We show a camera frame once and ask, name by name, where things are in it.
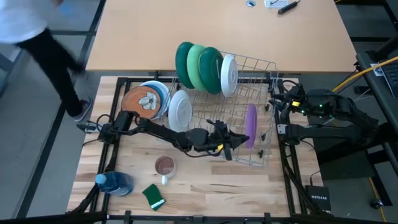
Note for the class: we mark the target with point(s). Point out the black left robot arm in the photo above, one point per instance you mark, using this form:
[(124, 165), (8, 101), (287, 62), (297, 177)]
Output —
[(161, 132)]

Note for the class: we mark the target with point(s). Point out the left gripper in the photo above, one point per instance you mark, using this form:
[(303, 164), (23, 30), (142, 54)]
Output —
[(224, 138)]

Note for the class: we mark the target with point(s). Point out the grey metal furniture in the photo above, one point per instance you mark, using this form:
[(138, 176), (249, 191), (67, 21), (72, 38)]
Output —
[(4, 65)]

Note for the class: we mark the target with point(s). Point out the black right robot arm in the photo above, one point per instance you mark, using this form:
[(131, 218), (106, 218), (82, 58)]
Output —
[(326, 132)]

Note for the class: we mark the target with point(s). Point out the blue water bottle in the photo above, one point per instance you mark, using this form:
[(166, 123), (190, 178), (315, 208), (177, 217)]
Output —
[(118, 183)]

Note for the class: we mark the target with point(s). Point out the black caster wheel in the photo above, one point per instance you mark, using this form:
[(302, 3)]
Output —
[(377, 204)]

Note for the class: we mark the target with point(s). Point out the light green plate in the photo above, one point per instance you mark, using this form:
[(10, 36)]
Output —
[(193, 67)]

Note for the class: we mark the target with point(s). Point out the dark grey desk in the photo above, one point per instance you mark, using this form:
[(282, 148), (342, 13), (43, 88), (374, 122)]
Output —
[(373, 93)]

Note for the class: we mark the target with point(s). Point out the orange flower plate black underside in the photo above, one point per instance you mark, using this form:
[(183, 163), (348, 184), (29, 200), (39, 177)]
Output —
[(136, 99)]

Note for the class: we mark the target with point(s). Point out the dark green plate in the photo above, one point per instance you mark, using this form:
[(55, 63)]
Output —
[(183, 62), (210, 70)]

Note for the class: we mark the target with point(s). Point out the black marker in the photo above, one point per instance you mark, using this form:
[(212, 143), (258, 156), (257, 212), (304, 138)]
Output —
[(287, 7)]

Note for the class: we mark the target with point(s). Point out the purple plate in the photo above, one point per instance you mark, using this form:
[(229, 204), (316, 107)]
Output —
[(251, 124)]

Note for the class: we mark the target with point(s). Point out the black aluminium frame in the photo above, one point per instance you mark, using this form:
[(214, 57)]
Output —
[(186, 221)]

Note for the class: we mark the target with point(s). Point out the black pole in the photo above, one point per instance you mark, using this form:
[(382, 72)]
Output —
[(387, 47)]

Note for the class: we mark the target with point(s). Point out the white label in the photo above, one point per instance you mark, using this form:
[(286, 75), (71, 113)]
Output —
[(377, 70)]

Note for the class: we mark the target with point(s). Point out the beige table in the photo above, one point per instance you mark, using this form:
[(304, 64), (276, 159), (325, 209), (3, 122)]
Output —
[(217, 28)]

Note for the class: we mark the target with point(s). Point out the white deep plate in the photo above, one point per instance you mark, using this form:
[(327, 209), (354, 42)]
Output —
[(168, 98)]

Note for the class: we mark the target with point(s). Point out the white mug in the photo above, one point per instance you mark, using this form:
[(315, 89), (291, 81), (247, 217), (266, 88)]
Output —
[(165, 166)]

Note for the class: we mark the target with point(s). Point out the person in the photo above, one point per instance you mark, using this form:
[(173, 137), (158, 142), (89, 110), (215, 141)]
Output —
[(46, 53)]

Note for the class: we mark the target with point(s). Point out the green sponge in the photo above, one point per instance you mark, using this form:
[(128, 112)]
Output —
[(153, 194)]

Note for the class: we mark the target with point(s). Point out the black Netgear box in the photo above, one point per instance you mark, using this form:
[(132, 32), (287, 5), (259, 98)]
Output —
[(318, 199)]

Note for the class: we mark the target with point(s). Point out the grey table grommet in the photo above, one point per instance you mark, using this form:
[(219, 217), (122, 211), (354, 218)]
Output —
[(251, 3)]

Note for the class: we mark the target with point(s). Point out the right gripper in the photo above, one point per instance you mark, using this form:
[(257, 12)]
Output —
[(297, 99)]

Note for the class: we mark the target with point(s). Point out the black laptop keyboard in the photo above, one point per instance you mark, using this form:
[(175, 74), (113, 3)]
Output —
[(392, 77)]

